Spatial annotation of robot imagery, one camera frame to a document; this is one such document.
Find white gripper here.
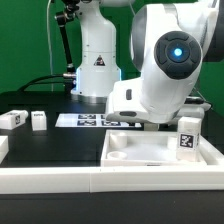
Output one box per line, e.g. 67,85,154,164
105,78,211,124

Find white square table top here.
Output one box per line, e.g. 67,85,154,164
100,130,224,166

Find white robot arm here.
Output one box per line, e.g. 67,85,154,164
72,0,224,124

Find white sheet with markers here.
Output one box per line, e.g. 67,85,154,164
55,113,141,128

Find white U-shaped obstacle fence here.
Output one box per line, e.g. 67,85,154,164
0,134,224,195

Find black cable bundle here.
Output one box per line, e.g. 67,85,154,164
18,73,76,93

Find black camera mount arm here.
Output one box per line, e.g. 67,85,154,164
55,0,80,79

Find thin white cable left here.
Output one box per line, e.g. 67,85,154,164
46,0,55,92

